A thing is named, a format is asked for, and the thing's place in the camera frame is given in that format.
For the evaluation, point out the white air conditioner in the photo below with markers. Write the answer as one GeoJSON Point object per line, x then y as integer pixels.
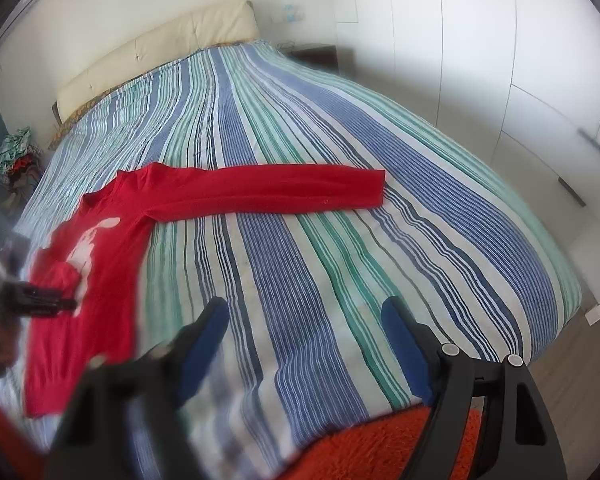
{"type": "Point", "coordinates": [20, 12]}

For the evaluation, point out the dark nightstand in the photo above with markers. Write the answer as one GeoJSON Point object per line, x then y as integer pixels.
{"type": "Point", "coordinates": [320, 55]}

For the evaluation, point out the white wardrobe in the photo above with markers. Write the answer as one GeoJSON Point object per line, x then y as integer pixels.
{"type": "Point", "coordinates": [480, 60]}

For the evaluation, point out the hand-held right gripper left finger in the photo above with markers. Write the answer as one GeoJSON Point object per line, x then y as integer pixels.
{"type": "Point", "coordinates": [205, 342]}

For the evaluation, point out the cream pillow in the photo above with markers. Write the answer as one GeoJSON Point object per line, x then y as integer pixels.
{"type": "Point", "coordinates": [155, 55]}

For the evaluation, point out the striped bed cover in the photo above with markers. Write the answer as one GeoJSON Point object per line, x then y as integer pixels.
{"type": "Point", "coordinates": [305, 210]}

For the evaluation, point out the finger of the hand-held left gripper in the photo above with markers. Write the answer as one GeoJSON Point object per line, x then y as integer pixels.
{"type": "Point", "coordinates": [45, 301]}

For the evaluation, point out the pile of clothes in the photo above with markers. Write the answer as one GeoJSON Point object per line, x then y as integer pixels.
{"type": "Point", "coordinates": [17, 150]}

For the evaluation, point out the red sweater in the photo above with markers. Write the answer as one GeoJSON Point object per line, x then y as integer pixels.
{"type": "Point", "coordinates": [105, 285]}

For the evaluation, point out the orange shaggy cloth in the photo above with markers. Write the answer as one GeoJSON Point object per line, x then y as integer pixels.
{"type": "Point", "coordinates": [370, 445]}

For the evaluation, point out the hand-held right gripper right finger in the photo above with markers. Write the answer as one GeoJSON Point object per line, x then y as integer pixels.
{"type": "Point", "coordinates": [405, 342]}

